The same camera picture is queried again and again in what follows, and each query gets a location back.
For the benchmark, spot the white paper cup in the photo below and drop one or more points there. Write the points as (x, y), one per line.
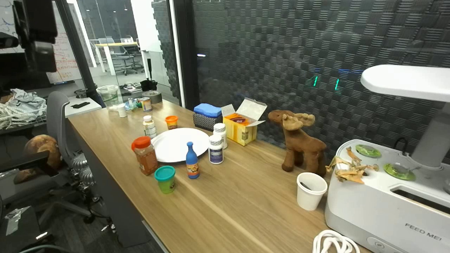
(310, 190)

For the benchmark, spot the grey woven basket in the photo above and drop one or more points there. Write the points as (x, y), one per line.
(202, 121)

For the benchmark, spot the brown moose plushie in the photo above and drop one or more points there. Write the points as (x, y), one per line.
(302, 149)

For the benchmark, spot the white paper plate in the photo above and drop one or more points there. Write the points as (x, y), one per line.
(171, 146)

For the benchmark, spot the green tub teal lid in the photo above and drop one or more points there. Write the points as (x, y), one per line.
(165, 177)

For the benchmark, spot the yellow cardboard box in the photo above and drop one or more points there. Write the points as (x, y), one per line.
(243, 122)

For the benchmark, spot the blue toy bottle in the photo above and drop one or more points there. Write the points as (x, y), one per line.
(192, 160)

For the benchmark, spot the white pill bottle back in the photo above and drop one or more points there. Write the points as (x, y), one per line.
(222, 129)

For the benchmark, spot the white pill bottle green label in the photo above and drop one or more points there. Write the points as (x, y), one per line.
(150, 128)

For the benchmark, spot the white pill bottle blue label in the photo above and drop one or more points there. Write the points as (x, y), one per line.
(216, 149)

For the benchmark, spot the spice jar orange lid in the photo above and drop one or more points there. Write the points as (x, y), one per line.
(146, 155)

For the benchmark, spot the yellow tub orange lid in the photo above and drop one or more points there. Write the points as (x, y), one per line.
(172, 121)

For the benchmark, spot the blue sponge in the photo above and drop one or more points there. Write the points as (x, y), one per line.
(208, 110)

